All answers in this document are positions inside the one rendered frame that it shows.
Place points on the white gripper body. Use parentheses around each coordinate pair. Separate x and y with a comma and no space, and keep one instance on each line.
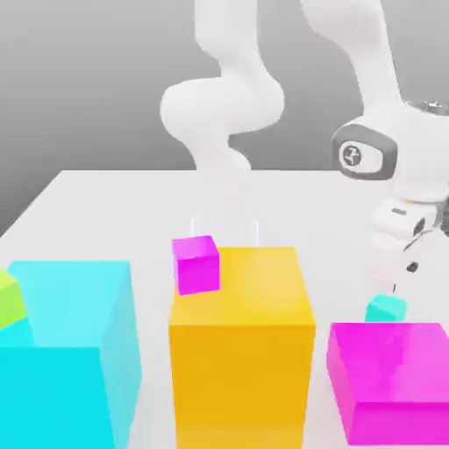
(386,259)

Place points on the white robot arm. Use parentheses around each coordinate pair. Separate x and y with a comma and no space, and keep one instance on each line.
(224,105)

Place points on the small teal cube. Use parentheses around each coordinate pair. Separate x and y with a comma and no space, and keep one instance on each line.
(385,310)

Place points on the small magenta cube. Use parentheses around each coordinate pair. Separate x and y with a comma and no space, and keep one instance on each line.
(197,270)

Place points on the small green cube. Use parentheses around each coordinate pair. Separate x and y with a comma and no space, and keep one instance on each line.
(9,305)

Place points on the large magenta box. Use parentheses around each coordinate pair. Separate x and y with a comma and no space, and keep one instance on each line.
(393,372)

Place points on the large orange box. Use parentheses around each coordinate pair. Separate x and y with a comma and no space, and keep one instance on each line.
(242,368)

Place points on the large cyan box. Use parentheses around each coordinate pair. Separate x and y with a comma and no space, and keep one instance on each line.
(66,386)

